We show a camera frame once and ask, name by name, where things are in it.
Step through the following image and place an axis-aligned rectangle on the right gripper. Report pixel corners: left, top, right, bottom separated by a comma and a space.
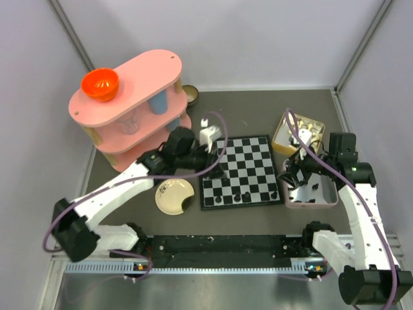
277, 140, 336, 187

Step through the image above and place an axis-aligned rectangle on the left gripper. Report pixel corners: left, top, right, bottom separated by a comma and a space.
175, 141, 225, 180

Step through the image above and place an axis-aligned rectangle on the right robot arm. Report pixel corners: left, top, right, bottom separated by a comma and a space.
279, 129, 412, 309

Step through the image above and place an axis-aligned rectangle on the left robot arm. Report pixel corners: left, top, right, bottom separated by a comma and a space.
51, 125, 224, 262

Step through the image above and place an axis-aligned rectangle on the black chess pieces heap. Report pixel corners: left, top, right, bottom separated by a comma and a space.
288, 183, 319, 203

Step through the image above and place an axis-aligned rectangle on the white chess pieces heap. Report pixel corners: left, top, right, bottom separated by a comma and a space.
288, 119, 323, 152

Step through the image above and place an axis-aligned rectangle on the pink tin box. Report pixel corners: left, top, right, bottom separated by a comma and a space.
281, 174, 339, 209

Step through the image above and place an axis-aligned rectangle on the black white chessboard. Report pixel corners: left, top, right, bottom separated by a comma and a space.
199, 135, 285, 211

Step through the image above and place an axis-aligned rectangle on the yellow tin box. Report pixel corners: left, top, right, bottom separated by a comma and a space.
272, 114, 325, 156

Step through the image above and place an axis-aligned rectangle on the cream plate with flower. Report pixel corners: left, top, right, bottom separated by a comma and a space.
155, 178, 195, 216

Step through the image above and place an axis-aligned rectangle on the brown ceramic bowl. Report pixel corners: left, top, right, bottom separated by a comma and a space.
183, 85, 199, 107

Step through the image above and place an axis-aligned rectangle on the upper blue cup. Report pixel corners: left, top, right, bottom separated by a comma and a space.
148, 90, 168, 115

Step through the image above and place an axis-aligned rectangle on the pink wooden shelf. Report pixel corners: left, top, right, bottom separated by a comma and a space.
68, 49, 192, 172

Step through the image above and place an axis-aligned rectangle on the clear drinking glass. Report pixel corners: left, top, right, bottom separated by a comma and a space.
116, 109, 140, 135

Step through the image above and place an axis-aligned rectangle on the orange bowl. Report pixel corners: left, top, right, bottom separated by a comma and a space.
81, 68, 119, 102

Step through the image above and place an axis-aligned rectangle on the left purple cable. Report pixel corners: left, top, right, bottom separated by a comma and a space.
43, 111, 229, 280

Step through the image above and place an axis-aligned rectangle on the purple cable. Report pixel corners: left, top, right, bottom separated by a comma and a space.
43, 111, 229, 280
285, 108, 403, 310

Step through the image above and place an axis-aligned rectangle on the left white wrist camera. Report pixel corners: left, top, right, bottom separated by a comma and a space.
199, 118, 222, 153

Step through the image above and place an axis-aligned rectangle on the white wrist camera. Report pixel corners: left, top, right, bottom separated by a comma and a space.
294, 129, 313, 160
199, 118, 222, 153

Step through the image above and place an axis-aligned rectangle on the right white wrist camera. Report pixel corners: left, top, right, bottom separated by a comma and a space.
294, 129, 313, 160

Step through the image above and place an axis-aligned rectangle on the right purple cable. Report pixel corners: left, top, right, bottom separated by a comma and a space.
285, 108, 403, 310

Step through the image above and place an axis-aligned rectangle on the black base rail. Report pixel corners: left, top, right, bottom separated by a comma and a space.
130, 235, 327, 268

